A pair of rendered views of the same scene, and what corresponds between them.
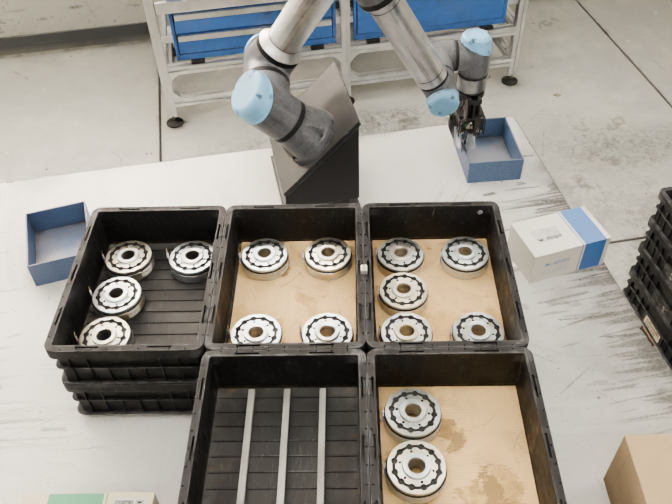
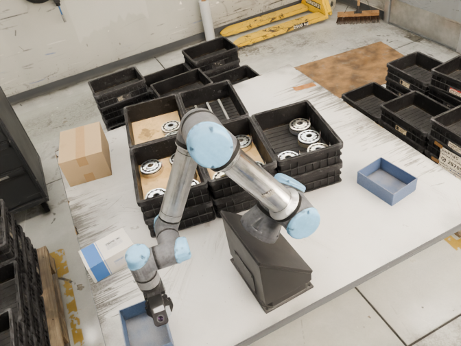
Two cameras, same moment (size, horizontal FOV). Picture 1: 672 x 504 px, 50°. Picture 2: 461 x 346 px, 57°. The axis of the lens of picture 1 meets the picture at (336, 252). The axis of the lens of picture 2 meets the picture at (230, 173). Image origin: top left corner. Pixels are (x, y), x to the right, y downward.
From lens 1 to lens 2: 252 cm
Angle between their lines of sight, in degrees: 94
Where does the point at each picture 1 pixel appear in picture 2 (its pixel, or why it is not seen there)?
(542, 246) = (117, 235)
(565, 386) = (119, 199)
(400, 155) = (215, 320)
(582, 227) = (92, 253)
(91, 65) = not seen: outside the picture
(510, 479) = (142, 138)
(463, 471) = (156, 135)
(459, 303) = (160, 182)
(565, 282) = not seen: hidden behind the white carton
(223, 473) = (233, 114)
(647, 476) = (98, 143)
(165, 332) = (281, 139)
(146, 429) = not seen: hidden behind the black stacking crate
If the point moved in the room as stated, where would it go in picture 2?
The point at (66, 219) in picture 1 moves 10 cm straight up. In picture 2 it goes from (401, 195) to (404, 178)
